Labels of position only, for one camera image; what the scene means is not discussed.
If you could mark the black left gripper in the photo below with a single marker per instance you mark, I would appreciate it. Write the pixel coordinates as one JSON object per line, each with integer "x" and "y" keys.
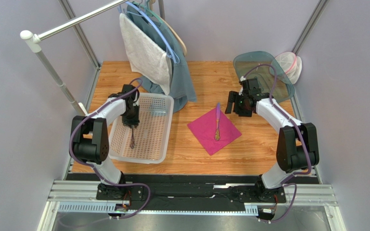
{"x": 134, "y": 121}

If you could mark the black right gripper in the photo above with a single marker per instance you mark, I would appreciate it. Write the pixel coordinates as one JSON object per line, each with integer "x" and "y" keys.
{"x": 239, "y": 104}

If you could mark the iridescent fork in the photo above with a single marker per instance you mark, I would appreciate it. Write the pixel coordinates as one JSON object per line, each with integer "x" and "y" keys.
{"x": 132, "y": 142}

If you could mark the iridescent table knife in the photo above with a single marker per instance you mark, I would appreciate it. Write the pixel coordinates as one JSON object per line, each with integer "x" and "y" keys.
{"x": 218, "y": 117}

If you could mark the magenta paper napkin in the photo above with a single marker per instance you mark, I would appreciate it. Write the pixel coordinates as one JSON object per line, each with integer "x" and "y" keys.
{"x": 203, "y": 128}

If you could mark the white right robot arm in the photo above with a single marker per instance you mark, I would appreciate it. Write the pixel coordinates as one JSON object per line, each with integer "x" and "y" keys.
{"x": 297, "y": 147}

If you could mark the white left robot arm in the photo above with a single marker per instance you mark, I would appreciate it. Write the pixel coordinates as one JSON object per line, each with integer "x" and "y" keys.
{"x": 89, "y": 142}

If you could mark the white plastic basket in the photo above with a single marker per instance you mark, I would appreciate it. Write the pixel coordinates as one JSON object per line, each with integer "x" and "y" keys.
{"x": 151, "y": 135}

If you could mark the blue-grey shirt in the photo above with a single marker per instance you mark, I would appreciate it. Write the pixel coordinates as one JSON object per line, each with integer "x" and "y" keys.
{"x": 182, "y": 88}

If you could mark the transparent teal plastic lid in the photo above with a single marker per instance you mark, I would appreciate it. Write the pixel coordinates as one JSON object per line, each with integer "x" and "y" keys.
{"x": 266, "y": 69}

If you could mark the white towel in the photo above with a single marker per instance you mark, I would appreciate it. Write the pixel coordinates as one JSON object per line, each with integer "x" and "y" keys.
{"x": 146, "y": 57}

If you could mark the white mesh laundry bag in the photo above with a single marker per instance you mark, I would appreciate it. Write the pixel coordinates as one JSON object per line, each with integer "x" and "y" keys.
{"x": 291, "y": 64}

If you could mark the blue clothes hanger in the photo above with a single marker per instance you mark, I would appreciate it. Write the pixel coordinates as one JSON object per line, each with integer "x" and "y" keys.
{"x": 143, "y": 14}

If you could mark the green clothes hanger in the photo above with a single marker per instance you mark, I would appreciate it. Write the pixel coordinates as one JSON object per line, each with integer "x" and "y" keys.
{"x": 146, "y": 7}

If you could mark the wooden clothes hanger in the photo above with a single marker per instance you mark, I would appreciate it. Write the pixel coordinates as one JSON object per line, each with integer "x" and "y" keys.
{"x": 162, "y": 17}

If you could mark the white clothes rack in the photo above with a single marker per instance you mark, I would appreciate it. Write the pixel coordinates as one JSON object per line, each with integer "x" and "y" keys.
{"x": 66, "y": 55}

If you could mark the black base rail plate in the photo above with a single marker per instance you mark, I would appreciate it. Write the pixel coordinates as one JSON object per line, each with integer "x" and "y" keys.
{"x": 205, "y": 193}

